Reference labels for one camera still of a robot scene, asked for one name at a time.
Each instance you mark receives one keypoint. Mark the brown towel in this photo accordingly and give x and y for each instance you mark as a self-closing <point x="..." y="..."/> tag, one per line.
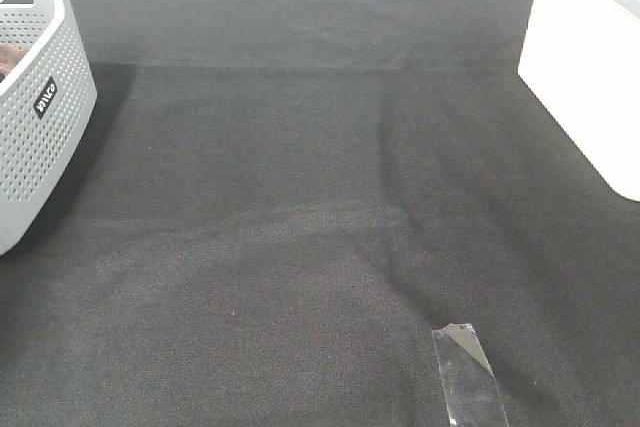
<point x="10" y="56"/>

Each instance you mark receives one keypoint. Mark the clear tape strip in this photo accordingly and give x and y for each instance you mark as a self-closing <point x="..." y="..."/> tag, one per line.
<point x="471" y="393"/>

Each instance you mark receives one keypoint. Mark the white basket on right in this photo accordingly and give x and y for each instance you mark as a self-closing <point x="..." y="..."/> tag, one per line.
<point x="580" y="58"/>

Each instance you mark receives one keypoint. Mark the black fabric table cloth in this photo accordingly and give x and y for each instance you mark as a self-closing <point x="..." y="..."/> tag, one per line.
<point x="276" y="202"/>

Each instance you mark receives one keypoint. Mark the grey perforated laundry basket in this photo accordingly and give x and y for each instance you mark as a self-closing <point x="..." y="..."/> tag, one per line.
<point x="46" y="102"/>

